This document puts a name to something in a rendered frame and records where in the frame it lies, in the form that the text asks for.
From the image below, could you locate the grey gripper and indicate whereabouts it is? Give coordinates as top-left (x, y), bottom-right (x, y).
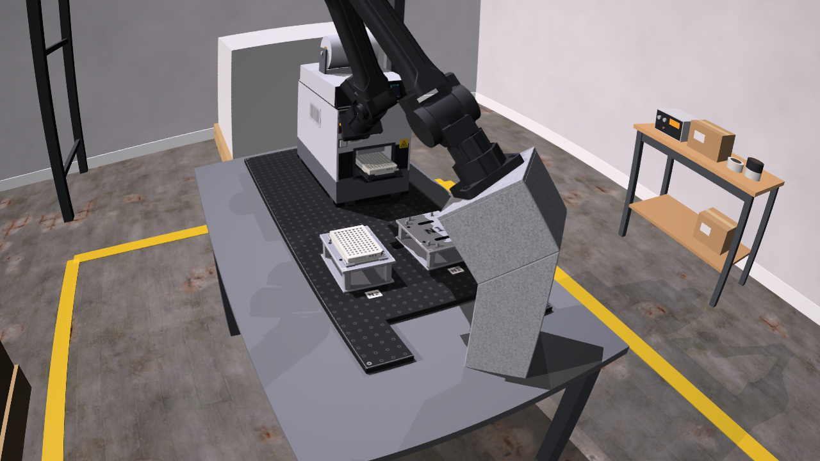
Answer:
top-left (338, 112), bottom-right (383, 142)

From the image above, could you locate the white foil roll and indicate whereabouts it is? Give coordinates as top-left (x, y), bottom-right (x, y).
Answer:
top-left (320, 32), bottom-right (379, 69)

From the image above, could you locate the white well plate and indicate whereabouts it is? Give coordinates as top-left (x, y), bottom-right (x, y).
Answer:
top-left (329, 225), bottom-right (385, 264)
top-left (356, 152), bottom-right (399, 175)

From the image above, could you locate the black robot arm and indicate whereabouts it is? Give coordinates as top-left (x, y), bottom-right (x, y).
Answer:
top-left (324, 0), bottom-right (524, 200)

